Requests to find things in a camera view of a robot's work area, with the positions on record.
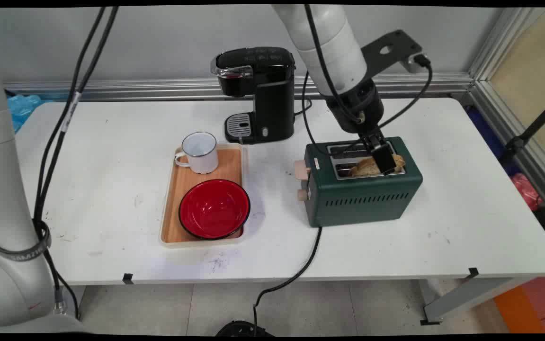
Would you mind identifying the toasted bread slice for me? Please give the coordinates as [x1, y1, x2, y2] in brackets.
[348, 153, 406, 178]

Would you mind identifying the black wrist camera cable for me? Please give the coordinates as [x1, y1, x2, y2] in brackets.
[377, 55, 434, 129]

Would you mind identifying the grey table leg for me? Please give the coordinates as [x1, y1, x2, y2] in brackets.
[419, 277, 538, 326]

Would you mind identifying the black coffee machine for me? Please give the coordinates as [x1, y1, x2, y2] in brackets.
[210, 46, 296, 145]

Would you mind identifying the wooden serving tray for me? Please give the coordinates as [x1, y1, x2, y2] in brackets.
[159, 143, 249, 248]

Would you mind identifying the dark green toaster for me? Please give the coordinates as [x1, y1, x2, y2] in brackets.
[294, 136, 423, 228]

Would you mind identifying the blue plastic bag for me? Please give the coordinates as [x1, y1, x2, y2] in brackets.
[7, 94, 44, 134]

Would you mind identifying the black tripod stand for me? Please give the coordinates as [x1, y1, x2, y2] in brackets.
[500, 93, 545, 162]

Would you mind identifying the white enamel mug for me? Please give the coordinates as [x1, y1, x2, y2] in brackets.
[174, 132, 219, 175]

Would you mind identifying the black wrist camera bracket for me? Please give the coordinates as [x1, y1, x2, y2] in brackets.
[360, 29, 431, 76]

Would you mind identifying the aluminium frame rail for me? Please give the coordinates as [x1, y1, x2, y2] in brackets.
[3, 72, 474, 102]

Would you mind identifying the black coffee machine cord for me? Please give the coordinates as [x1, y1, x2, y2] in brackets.
[294, 97, 313, 117]

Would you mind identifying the red plastic bag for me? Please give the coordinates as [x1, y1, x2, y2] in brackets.
[511, 172, 544, 212]

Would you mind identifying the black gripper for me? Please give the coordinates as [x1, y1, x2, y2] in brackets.
[325, 79, 398, 176]

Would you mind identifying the black toaster power cord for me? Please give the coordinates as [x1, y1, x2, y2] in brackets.
[252, 226, 323, 332]

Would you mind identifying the red bowl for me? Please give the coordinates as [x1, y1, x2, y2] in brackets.
[179, 179, 251, 240]

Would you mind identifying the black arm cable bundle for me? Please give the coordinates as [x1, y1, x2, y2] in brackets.
[33, 6, 119, 321]

